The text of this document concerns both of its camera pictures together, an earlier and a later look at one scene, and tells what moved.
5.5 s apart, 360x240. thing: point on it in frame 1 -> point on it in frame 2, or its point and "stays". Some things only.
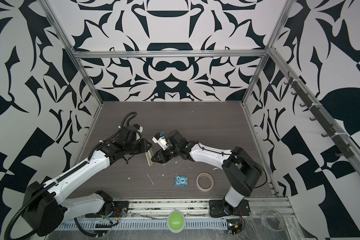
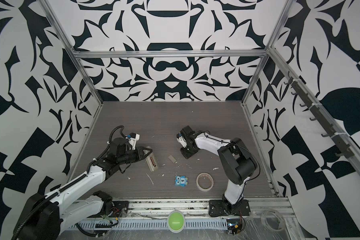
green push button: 176,221 stays
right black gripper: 162,156 -> 185,154
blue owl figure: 181,180 stays
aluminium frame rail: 170,53 stays
